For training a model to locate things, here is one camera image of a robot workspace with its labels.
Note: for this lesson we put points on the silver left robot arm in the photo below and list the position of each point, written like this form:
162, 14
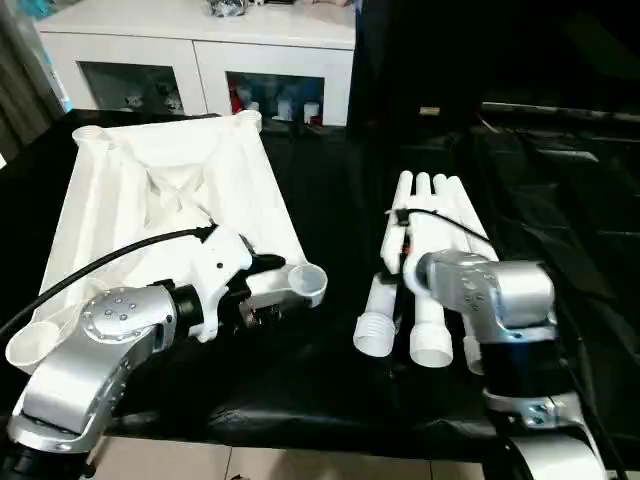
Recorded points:
100, 340

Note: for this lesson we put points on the white plastic table top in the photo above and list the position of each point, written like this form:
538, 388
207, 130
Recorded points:
150, 190

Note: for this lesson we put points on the silver metal rod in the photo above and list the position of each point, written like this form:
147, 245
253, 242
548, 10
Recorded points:
560, 115

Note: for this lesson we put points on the grey object on cabinet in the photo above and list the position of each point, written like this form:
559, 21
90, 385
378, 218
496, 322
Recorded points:
228, 8

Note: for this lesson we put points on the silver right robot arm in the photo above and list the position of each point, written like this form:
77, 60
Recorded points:
500, 300

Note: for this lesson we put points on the white plastic table leg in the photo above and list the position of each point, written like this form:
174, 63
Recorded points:
445, 215
468, 215
385, 300
432, 335

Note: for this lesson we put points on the white glass-door cabinet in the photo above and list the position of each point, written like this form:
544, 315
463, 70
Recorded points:
180, 30

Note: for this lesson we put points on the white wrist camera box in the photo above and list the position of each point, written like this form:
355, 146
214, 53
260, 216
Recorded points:
398, 218
220, 265

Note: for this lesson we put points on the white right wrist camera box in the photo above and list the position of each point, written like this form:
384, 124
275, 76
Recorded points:
398, 218

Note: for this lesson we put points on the grey curtain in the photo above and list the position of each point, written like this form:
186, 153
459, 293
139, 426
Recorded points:
15, 90

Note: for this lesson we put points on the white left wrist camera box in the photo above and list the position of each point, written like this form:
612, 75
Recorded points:
220, 265

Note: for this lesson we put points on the small yellow label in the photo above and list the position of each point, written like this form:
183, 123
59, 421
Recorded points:
428, 110

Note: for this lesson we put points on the black table mat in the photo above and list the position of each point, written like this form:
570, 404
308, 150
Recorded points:
330, 400

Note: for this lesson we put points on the black fabric backdrop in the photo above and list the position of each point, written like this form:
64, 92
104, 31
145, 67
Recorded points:
480, 50

